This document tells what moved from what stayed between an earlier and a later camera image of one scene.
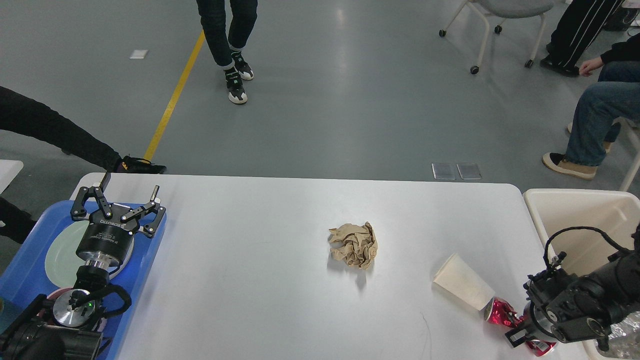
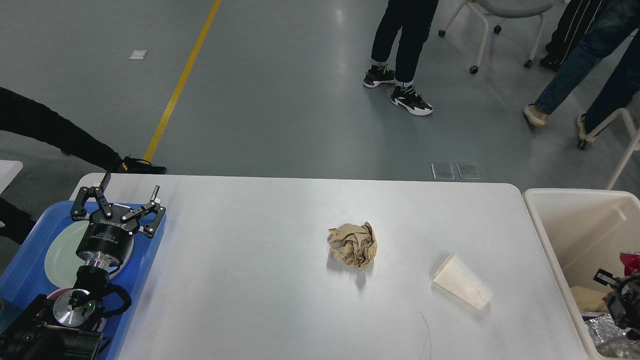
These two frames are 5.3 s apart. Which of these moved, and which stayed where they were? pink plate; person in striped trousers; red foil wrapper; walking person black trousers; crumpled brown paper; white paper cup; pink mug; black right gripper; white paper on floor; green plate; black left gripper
Moved: walking person black trousers; red foil wrapper; black right gripper
Stayed: green plate; black left gripper; pink mug; pink plate; white paper on floor; white paper cup; person in striped trousers; crumpled brown paper
